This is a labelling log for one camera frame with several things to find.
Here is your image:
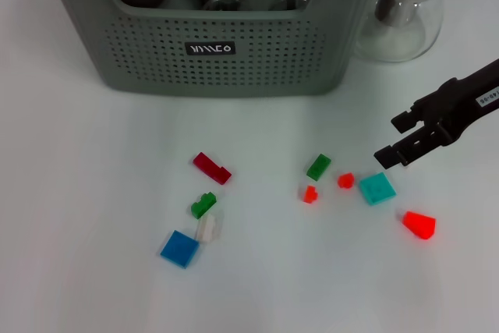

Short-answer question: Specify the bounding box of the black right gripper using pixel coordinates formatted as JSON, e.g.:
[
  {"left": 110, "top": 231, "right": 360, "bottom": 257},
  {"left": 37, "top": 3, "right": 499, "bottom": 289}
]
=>
[{"left": 373, "top": 58, "right": 499, "bottom": 171}]

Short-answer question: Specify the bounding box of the glass teacup black holder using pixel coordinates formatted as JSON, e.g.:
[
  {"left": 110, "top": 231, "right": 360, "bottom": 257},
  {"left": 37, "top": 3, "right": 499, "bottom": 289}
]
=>
[
  {"left": 268, "top": 0, "right": 310, "bottom": 12},
  {"left": 202, "top": 0, "right": 243, "bottom": 12}
]

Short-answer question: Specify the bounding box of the small orange-red toy block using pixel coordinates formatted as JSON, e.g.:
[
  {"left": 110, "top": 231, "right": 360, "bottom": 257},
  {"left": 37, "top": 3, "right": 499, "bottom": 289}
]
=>
[
  {"left": 303, "top": 184, "right": 320, "bottom": 204},
  {"left": 337, "top": 172, "right": 356, "bottom": 190}
]

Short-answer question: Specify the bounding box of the green rectangular toy block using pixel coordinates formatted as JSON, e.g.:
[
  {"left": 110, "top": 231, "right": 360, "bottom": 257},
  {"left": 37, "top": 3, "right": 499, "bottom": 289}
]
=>
[{"left": 306, "top": 153, "right": 333, "bottom": 182}]

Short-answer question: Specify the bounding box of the orange-red wedge toy block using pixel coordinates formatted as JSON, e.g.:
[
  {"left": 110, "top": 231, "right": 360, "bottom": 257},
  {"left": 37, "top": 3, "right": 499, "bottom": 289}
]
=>
[{"left": 396, "top": 210, "right": 437, "bottom": 240}]

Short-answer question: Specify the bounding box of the grey-green perforated storage basket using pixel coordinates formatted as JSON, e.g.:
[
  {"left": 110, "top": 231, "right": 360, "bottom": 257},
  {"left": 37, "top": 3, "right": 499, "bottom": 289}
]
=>
[{"left": 37, "top": 0, "right": 395, "bottom": 98}]

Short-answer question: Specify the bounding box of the dark red toy block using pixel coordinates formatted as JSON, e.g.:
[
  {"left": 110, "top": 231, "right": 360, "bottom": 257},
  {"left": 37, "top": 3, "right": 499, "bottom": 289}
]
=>
[{"left": 193, "top": 151, "right": 233, "bottom": 186}]

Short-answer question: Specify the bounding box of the green notched toy block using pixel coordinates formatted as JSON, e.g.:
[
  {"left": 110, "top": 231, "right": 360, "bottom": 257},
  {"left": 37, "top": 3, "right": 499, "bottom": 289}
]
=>
[{"left": 190, "top": 191, "right": 218, "bottom": 220}]

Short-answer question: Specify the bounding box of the white toy block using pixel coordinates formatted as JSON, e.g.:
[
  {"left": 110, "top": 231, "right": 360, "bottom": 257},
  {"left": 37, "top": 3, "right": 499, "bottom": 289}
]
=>
[{"left": 196, "top": 211, "right": 224, "bottom": 243}]

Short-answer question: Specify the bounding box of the teal square toy plate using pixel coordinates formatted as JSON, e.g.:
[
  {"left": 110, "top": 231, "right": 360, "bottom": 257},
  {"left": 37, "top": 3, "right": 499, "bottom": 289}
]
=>
[{"left": 358, "top": 172, "right": 398, "bottom": 207}]

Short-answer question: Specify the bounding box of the glass carafe black lid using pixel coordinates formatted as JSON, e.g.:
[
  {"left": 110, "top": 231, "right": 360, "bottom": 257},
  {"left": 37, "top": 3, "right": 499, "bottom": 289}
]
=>
[{"left": 354, "top": 0, "right": 445, "bottom": 63}]

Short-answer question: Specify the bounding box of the blue square toy plate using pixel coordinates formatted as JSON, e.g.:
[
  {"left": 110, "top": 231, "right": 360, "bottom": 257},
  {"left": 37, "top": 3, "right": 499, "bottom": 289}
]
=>
[{"left": 159, "top": 229, "right": 200, "bottom": 270}]

